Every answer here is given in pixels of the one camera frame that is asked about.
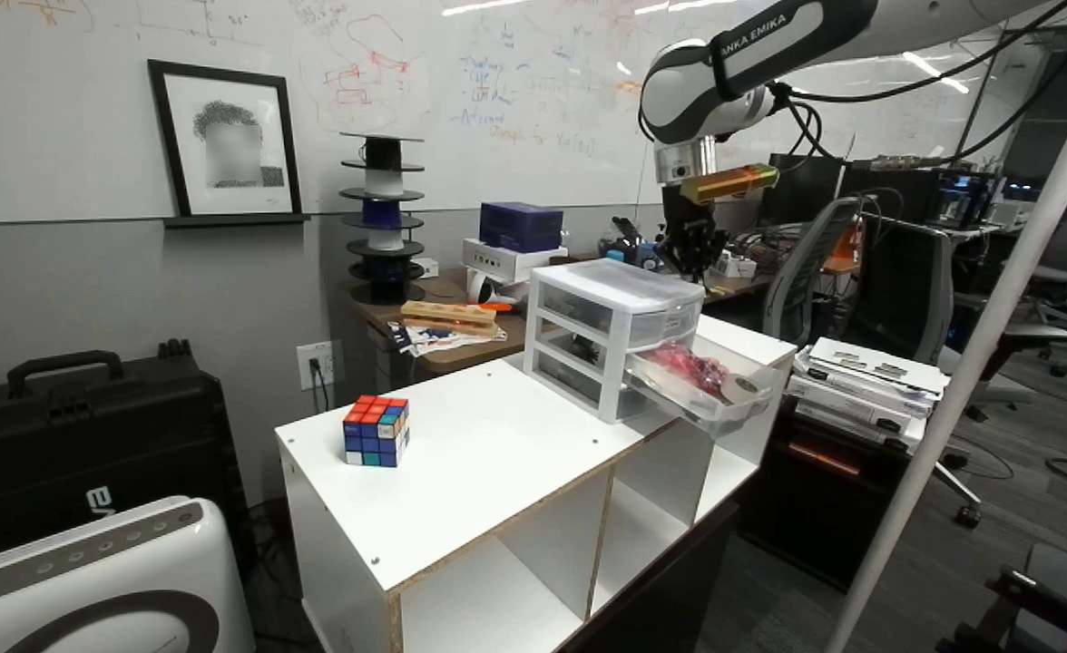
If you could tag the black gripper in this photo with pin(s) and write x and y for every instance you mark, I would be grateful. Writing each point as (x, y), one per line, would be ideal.
(691, 218)

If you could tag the clear plastic drawer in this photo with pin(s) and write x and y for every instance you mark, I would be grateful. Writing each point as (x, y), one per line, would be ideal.
(727, 405)

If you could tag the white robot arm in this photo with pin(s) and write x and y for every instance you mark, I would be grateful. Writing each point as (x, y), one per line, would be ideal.
(727, 58)

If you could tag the white plastic drawer unit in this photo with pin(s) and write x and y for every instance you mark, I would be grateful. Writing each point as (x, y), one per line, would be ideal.
(607, 290)

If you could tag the bag with red contents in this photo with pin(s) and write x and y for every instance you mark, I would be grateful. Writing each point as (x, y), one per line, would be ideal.
(691, 368)

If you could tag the purple box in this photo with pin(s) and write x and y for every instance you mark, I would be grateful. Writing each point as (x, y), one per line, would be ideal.
(519, 226)

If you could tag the white cardboard box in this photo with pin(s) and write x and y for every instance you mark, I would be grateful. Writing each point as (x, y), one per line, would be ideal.
(503, 262)

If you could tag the stack of white booklets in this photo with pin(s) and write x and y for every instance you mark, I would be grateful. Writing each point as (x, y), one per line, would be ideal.
(872, 374)

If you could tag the black computer monitor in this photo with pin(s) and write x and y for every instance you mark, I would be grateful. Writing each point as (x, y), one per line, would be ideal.
(910, 193)

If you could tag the wooden brush block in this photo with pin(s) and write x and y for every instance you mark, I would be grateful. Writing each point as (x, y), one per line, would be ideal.
(447, 311)

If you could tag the white paper sheets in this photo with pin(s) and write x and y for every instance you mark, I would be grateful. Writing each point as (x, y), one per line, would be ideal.
(447, 339)

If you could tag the black storage bin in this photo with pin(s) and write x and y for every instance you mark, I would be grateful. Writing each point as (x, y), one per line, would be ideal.
(825, 518)

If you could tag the white shelf table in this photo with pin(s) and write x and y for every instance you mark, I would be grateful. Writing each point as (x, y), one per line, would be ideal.
(484, 472)

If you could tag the white pvc pole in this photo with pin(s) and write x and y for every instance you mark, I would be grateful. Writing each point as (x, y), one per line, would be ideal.
(981, 348)

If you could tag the black spool stack stand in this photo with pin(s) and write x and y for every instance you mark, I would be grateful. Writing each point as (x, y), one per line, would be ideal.
(383, 255)

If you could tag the brown wooden desk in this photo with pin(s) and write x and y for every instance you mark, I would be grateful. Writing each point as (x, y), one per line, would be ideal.
(375, 324)

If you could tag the grey office chair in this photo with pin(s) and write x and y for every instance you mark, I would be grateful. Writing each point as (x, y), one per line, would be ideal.
(1044, 334)

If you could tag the rubiks cube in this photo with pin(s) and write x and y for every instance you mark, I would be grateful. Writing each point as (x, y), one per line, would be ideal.
(375, 428)

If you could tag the black framed picture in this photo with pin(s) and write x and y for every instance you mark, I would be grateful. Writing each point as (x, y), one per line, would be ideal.
(227, 146)

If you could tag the black tripod base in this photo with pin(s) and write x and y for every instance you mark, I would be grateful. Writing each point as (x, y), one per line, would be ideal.
(1044, 617)

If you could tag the black hard case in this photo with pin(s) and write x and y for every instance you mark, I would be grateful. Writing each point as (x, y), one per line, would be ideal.
(75, 448)

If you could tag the whiteboard with writing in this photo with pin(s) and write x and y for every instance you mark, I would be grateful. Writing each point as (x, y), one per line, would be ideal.
(75, 72)

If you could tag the white rounded appliance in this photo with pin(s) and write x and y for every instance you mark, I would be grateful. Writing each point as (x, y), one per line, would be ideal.
(75, 565)

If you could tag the white wall outlet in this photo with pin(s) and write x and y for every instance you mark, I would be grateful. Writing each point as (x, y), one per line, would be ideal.
(318, 362)

